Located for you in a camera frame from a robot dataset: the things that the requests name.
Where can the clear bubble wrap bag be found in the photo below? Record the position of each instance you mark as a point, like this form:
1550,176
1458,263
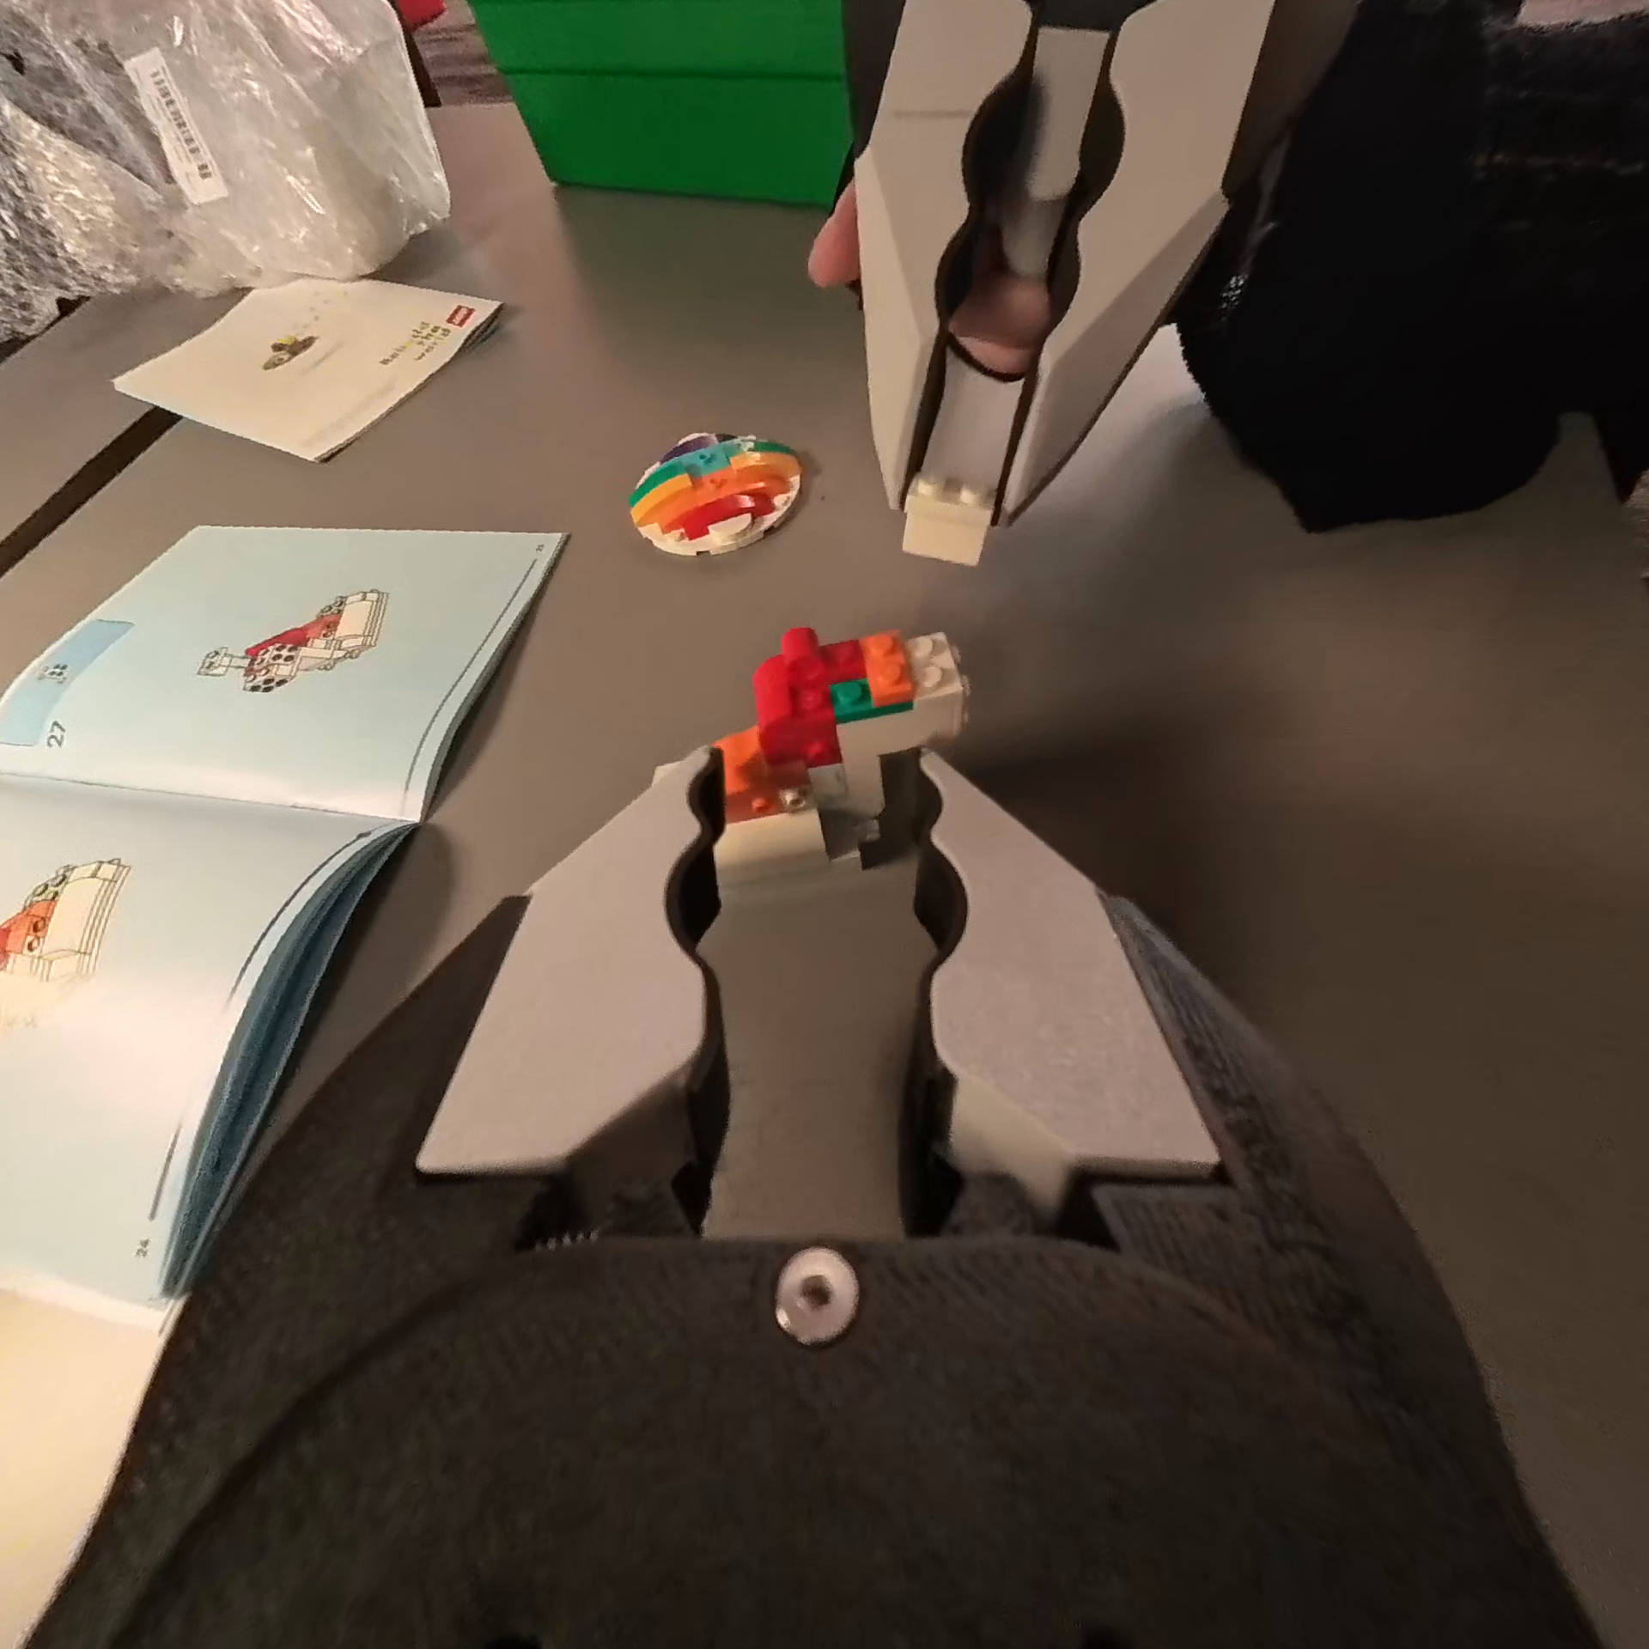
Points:
219,142

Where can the closed white instruction booklet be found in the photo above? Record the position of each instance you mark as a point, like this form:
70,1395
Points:
310,361

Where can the red plastic bin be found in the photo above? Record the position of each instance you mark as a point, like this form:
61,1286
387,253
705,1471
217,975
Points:
420,10

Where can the green plastic bin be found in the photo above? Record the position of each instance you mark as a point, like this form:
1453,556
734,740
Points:
683,103

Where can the person's right forearm black sleeve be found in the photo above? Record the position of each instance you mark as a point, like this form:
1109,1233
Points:
1417,257

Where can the small white lego brick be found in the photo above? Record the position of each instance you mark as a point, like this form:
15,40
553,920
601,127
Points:
946,522

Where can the open light blue instruction booklet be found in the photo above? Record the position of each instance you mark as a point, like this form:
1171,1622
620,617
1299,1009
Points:
258,722

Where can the multicoloured lego model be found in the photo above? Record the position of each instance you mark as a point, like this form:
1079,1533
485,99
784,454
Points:
839,737

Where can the round rainbow lego disc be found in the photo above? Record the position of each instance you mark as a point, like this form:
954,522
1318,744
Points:
716,497

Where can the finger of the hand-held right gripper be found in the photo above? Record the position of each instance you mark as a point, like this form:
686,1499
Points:
1148,220
907,193

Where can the person's right hand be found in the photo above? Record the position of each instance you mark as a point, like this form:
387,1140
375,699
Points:
1010,322

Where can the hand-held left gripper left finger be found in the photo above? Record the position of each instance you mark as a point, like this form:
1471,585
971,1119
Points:
581,1007

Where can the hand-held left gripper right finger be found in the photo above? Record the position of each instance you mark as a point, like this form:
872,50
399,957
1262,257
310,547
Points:
1045,1019

